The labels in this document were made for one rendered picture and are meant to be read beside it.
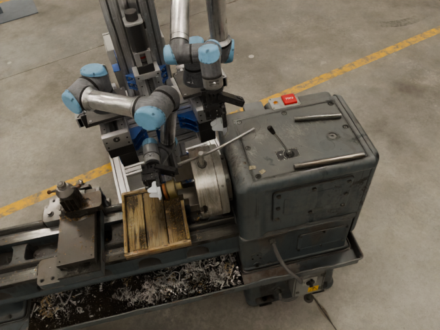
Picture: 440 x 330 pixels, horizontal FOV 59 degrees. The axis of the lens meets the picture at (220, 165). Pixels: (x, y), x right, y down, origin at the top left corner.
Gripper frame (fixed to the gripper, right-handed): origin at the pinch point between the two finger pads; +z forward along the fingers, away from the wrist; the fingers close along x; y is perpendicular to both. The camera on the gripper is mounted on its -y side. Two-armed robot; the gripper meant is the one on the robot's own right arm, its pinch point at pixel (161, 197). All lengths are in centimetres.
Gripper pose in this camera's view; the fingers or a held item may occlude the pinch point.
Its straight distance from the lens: 173.1
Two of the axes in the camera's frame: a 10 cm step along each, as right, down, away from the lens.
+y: -9.8, 2.0, -0.7
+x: -0.8, -6.4, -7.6
